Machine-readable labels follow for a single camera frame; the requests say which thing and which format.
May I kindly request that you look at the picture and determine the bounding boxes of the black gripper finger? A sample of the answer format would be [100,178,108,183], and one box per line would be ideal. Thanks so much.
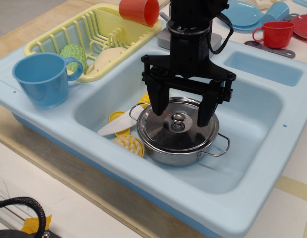
[144,74,169,116]
[197,80,224,127]

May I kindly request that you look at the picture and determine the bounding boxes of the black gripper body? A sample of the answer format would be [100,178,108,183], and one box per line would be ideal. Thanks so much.
[141,23,236,102]

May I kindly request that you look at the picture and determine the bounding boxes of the stainless steel pot lid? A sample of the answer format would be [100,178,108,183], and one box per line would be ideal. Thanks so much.
[137,97,219,153]

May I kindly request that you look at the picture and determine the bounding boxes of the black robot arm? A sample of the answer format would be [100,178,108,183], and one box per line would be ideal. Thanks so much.
[141,0,236,127]

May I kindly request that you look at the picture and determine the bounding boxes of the grey toy faucet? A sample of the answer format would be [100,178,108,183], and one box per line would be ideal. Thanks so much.
[158,4,222,50]

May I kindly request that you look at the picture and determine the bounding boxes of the cream plastic plate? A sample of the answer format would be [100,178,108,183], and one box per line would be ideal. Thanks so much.
[86,47,127,75]

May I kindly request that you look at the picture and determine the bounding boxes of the yellow dish brush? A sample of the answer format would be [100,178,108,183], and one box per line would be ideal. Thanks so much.
[108,110,145,158]

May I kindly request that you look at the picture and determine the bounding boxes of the red cup in rack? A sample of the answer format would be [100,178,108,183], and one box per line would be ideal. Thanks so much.
[119,0,160,27]

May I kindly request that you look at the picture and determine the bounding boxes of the blue plates stack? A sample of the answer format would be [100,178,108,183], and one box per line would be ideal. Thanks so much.
[222,1,264,31]

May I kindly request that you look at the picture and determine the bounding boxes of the yellow dish drying rack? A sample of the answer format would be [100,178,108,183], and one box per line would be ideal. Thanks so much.
[24,3,162,83]

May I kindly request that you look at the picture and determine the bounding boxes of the grey plastic utensil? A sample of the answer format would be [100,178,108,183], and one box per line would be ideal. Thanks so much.
[244,40,296,59]

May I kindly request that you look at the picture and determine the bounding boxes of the red mug on table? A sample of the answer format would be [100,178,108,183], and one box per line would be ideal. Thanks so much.
[252,21,294,48]

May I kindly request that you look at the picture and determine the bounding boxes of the green toy fruit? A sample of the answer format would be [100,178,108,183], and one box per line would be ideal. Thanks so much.
[60,44,88,74]

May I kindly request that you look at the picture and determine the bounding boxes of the cream plastic item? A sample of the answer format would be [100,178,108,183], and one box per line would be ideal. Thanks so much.
[252,0,277,10]

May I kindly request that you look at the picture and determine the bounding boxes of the light blue toy sink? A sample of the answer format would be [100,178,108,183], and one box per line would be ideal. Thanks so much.
[0,38,307,238]

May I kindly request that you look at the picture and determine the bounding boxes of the blue cup on table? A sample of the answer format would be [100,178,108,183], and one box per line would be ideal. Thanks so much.
[261,1,290,24]

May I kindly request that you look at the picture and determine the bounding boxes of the blue plastic cup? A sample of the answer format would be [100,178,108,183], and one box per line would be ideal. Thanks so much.
[12,52,83,109]

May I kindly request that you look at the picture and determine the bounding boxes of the red plate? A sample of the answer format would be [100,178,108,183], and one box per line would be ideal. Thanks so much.
[290,14,307,40]

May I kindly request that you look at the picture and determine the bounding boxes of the yellow tape piece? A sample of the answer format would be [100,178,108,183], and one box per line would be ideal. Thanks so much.
[21,214,52,234]

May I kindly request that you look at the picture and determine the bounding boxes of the yellow handled toy knife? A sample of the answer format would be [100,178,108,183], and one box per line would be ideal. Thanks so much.
[97,93,150,136]

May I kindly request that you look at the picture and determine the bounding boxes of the black braided cable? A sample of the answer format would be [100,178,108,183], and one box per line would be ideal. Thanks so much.
[0,196,47,238]

